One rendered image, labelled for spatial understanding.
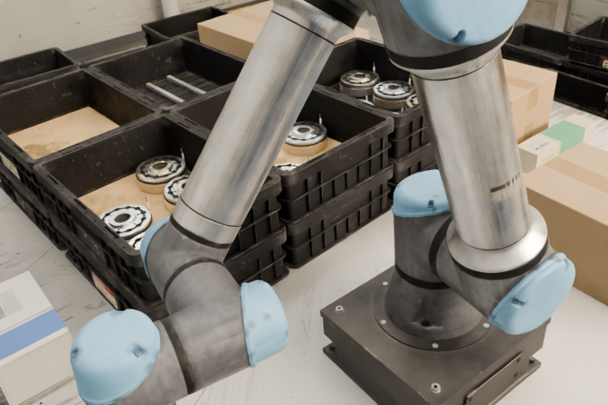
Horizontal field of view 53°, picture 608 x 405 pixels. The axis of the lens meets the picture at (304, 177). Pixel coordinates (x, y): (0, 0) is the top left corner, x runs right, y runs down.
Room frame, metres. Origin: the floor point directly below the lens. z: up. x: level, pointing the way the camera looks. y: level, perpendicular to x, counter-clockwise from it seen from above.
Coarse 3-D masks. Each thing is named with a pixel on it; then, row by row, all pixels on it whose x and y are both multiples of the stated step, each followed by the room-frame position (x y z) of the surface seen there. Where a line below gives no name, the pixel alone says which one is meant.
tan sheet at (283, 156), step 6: (330, 138) 1.22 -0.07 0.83; (330, 144) 1.19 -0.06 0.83; (336, 144) 1.19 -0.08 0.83; (282, 150) 1.18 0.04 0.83; (324, 150) 1.16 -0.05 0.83; (282, 156) 1.15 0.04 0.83; (288, 156) 1.15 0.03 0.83; (294, 156) 1.15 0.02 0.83; (300, 156) 1.15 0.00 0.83; (306, 156) 1.14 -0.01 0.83; (312, 156) 1.14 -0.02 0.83; (276, 162) 1.13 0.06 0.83; (282, 162) 1.13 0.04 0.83; (288, 162) 1.13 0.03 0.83; (294, 162) 1.12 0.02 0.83; (300, 162) 1.12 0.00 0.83
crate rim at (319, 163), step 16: (208, 96) 1.27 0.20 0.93; (336, 96) 1.22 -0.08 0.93; (176, 112) 1.20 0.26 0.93; (368, 112) 1.14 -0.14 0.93; (384, 128) 1.07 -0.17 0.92; (352, 144) 1.01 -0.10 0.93; (368, 144) 1.04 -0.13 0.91; (320, 160) 0.96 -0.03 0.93; (336, 160) 0.98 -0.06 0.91; (288, 176) 0.91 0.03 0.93; (304, 176) 0.93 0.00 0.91
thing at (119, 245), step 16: (128, 128) 1.14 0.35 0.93; (192, 128) 1.12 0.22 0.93; (96, 144) 1.09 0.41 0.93; (48, 160) 1.03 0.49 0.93; (272, 176) 0.91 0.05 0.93; (64, 192) 0.91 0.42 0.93; (272, 192) 0.88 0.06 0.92; (80, 208) 0.86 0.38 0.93; (96, 224) 0.81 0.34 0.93; (112, 240) 0.76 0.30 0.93; (128, 256) 0.72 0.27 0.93
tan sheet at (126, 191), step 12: (120, 180) 1.10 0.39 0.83; (132, 180) 1.10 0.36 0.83; (96, 192) 1.06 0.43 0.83; (108, 192) 1.06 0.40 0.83; (120, 192) 1.06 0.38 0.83; (132, 192) 1.05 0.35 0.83; (144, 192) 1.05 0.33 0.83; (96, 204) 1.02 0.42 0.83; (108, 204) 1.01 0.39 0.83; (120, 204) 1.01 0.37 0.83; (144, 204) 1.00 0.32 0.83; (156, 204) 1.00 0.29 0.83; (156, 216) 0.96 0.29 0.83; (168, 216) 0.96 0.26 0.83
